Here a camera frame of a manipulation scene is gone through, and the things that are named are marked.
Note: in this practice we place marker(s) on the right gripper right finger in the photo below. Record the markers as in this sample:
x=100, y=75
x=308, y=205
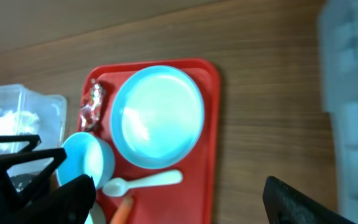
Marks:
x=284, y=204

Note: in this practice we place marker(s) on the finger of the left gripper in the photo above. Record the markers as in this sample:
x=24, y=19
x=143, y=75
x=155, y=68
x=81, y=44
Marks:
x=33, y=141
x=8, y=194

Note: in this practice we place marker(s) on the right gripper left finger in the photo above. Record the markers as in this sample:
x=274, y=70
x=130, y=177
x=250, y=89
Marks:
x=69, y=204

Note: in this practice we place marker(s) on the white tissue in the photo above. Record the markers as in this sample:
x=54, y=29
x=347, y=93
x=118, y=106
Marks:
x=19, y=123

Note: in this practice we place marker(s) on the white plastic spoon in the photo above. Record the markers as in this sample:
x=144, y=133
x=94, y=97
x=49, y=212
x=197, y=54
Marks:
x=117, y=187

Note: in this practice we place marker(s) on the light blue bowl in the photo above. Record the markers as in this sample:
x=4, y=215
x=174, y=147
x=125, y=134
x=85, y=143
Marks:
x=87, y=154

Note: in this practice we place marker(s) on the red candy wrapper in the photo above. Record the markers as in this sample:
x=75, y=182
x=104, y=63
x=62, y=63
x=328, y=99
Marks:
x=91, y=106

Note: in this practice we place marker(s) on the large light blue plate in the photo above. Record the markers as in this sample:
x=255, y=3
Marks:
x=157, y=117

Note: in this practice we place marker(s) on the mint green bowl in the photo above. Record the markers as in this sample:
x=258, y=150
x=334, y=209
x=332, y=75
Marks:
x=96, y=215

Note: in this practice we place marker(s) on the grey dishwasher rack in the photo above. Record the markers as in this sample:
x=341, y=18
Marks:
x=338, y=51

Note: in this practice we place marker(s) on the black rectangular tray bin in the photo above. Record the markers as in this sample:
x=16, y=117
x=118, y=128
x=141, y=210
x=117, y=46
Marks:
x=20, y=182

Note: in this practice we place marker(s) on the clear plastic bin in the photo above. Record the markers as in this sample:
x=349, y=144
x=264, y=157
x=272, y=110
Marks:
x=51, y=109

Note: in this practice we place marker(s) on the orange carrot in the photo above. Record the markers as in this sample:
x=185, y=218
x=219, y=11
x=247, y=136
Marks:
x=123, y=211

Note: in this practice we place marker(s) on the red serving tray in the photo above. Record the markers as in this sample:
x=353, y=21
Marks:
x=191, y=200

